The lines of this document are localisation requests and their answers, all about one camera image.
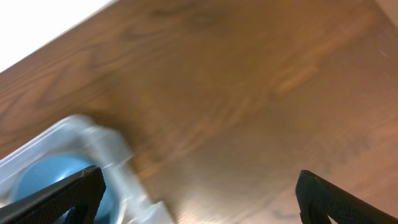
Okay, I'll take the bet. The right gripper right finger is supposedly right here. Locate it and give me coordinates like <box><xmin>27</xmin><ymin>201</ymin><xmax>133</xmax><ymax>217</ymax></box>
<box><xmin>295</xmin><ymin>170</ymin><xmax>397</xmax><ymax>224</ymax></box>

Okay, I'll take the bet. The dark blue bowl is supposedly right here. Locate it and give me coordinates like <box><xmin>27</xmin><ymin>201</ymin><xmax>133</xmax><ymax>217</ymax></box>
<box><xmin>11</xmin><ymin>155</ymin><xmax>117</xmax><ymax>224</ymax></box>

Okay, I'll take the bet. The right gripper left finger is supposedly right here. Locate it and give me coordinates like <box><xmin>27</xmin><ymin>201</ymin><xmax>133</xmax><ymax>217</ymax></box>
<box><xmin>1</xmin><ymin>166</ymin><xmax>106</xmax><ymax>224</ymax></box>

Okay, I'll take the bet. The clear plastic storage bin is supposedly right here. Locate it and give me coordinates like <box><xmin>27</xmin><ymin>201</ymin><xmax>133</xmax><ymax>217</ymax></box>
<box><xmin>1</xmin><ymin>115</ymin><xmax>173</xmax><ymax>224</ymax></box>

